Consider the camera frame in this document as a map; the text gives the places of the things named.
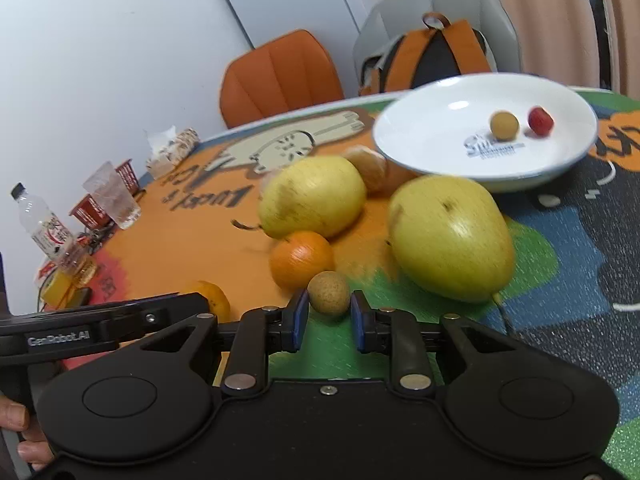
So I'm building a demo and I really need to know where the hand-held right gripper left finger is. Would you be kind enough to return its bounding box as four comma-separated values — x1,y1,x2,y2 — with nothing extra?
136,289,311,395

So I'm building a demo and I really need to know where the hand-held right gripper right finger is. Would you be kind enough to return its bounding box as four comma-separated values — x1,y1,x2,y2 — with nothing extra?
350,290,517,395

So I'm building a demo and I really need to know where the tan longan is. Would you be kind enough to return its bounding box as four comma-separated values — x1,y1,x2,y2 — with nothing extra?
307,270,351,317
489,111,520,142

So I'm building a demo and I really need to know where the orange mandarin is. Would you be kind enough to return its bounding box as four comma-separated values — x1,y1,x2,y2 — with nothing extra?
182,280,232,322
269,230,336,292

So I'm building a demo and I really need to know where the large yellow pear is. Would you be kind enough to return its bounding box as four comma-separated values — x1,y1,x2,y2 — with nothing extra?
387,174,516,304

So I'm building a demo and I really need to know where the white round plate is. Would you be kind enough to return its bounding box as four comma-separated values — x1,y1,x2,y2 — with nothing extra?
372,74,599,194

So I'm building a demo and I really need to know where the person's left hand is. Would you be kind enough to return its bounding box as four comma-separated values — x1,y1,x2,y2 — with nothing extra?
0,394,54,472

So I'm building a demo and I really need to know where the small yellow box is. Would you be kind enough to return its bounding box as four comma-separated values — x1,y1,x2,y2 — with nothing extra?
39,274,77,307

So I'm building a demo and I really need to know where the clear plastic water bottle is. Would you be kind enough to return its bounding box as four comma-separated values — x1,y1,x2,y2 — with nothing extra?
10,182,76,262

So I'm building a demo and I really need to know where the clear drinking glass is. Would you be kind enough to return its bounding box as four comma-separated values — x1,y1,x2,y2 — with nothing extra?
82,160,143,230

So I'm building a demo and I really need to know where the patterned tissue pack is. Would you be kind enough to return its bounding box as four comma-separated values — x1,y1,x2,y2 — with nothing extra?
144,124,201,179

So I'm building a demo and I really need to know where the orange chair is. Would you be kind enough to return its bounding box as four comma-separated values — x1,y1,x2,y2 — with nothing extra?
219,30,346,130

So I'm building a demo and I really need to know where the red cherry tomato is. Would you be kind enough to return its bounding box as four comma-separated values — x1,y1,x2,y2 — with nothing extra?
528,105,555,137

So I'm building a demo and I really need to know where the orange and black backpack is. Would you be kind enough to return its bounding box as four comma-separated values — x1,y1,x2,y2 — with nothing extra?
358,12,494,96

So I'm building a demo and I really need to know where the grey chair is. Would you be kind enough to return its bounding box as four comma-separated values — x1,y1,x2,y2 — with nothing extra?
352,0,521,97

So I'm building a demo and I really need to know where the beige curtain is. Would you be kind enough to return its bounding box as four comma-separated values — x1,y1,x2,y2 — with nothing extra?
375,0,640,94

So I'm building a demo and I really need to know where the red wire basket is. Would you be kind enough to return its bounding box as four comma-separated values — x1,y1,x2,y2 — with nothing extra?
68,158,141,229

